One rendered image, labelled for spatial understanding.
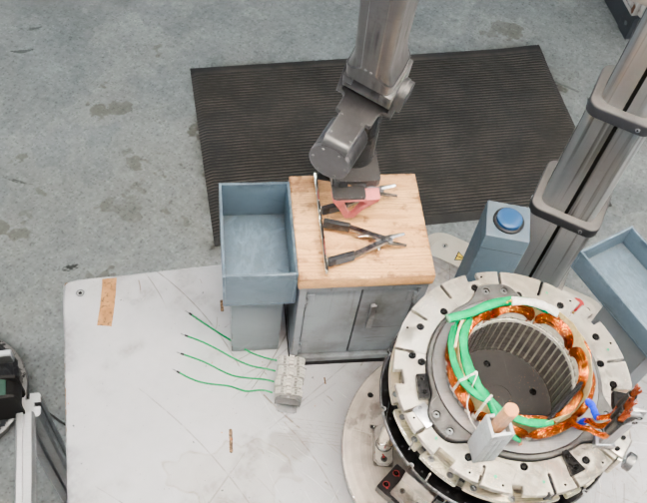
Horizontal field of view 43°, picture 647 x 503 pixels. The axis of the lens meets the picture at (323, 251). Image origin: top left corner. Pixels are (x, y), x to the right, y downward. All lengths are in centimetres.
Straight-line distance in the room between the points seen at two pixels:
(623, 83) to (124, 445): 95
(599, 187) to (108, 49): 201
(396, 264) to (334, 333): 20
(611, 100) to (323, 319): 56
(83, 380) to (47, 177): 134
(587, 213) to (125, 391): 85
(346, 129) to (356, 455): 56
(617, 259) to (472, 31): 200
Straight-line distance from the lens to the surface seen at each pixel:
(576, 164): 144
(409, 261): 120
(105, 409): 140
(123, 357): 143
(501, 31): 329
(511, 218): 132
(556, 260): 161
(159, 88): 289
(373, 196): 115
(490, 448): 101
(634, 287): 135
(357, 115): 104
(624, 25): 345
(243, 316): 132
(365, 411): 137
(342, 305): 126
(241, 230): 130
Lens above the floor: 206
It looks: 56 degrees down
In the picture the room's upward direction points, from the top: 10 degrees clockwise
